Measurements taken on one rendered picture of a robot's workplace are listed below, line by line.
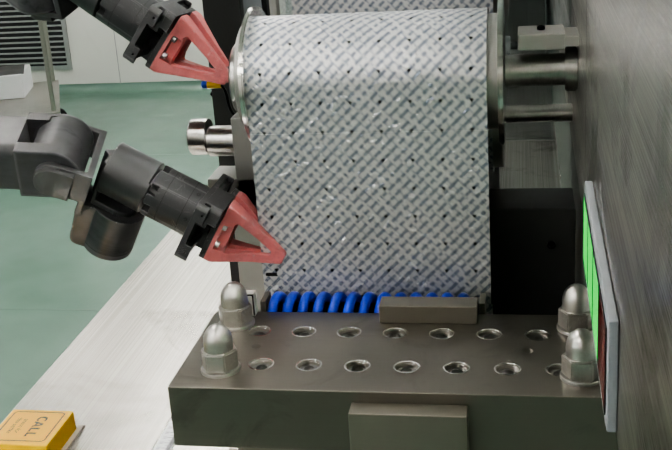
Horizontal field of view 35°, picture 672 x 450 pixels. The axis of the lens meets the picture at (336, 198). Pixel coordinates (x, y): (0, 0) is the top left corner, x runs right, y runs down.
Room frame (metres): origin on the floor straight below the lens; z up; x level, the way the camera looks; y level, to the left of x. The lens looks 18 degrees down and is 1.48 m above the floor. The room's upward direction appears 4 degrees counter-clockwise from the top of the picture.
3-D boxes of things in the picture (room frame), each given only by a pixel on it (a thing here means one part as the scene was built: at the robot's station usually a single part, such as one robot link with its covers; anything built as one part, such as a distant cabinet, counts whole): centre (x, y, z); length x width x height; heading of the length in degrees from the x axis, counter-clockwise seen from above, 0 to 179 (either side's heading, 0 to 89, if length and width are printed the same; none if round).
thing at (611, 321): (0.65, -0.17, 1.18); 0.25 x 0.01 x 0.07; 169
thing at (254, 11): (1.09, 0.07, 1.25); 0.15 x 0.01 x 0.15; 169
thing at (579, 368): (0.81, -0.20, 1.05); 0.04 x 0.04 x 0.04
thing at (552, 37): (1.04, -0.22, 1.28); 0.06 x 0.05 x 0.02; 79
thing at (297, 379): (0.89, -0.05, 1.00); 0.40 x 0.16 x 0.06; 79
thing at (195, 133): (1.14, 0.14, 1.18); 0.04 x 0.02 x 0.04; 169
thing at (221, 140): (1.14, 0.11, 1.05); 0.06 x 0.05 x 0.31; 79
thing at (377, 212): (1.01, -0.03, 1.11); 0.23 x 0.01 x 0.18; 79
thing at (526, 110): (1.16, -0.23, 1.17); 0.08 x 0.02 x 0.02; 79
